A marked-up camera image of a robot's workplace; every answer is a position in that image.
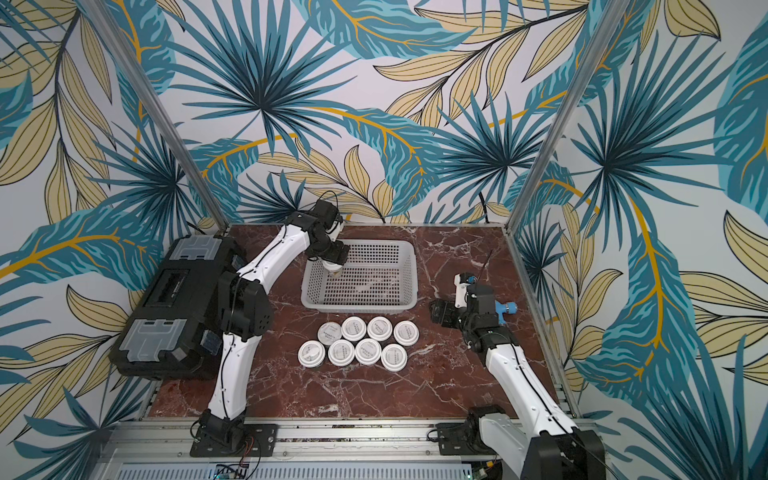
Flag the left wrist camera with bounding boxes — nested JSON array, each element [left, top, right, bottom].
[[309, 199, 343, 234]]

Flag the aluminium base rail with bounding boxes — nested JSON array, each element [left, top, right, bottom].
[[92, 418, 516, 479]]

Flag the left aluminium frame post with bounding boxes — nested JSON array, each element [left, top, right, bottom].
[[80, 0, 229, 231]]

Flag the white plastic perforated basket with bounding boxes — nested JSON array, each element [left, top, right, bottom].
[[301, 239, 418, 315]]

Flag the white lidded yogurt cup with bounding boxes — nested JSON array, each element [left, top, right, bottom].
[[380, 344, 408, 373], [367, 316, 393, 342], [393, 320, 420, 347], [298, 340, 326, 369], [341, 316, 367, 342], [322, 260, 343, 275], [355, 338, 382, 366]]

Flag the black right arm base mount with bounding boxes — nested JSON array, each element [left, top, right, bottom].
[[426, 420, 495, 456]]

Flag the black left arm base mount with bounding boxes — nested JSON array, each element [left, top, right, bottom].
[[190, 424, 278, 458]]

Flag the right aluminium frame post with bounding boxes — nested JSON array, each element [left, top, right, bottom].
[[505, 0, 629, 237]]

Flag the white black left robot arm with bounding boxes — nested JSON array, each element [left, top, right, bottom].
[[196, 201, 350, 453]]

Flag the foil topped yogurt cup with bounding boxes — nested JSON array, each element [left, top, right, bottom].
[[317, 321, 343, 346]]

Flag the aluminium frame post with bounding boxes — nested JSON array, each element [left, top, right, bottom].
[[80, 0, 229, 231], [505, 0, 629, 237]]

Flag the blue plastic faucet toy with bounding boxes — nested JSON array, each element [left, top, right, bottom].
[[495, 301, 518, 325]]

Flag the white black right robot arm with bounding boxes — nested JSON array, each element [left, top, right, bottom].
[[429, 282, 609, 479]]

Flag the black plastic toolbox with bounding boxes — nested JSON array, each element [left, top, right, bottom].
[[109, 235, 245, 380]]

